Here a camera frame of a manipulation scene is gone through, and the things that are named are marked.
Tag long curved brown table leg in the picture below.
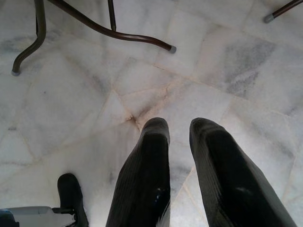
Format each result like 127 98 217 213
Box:
48 0 177 52

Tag curved olive metal table leg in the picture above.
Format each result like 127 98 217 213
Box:
11 0 47 76

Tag thin dark metal rod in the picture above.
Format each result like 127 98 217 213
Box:
107 0 118 31

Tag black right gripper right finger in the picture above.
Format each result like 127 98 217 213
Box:
189 117 298 227

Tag black robot foot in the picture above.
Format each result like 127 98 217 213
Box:
57 173 89 227

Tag straight brown grey-capped table leg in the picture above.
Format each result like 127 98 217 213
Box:
264 0 303 24

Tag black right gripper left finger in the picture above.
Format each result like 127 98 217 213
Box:
106 117 172 227

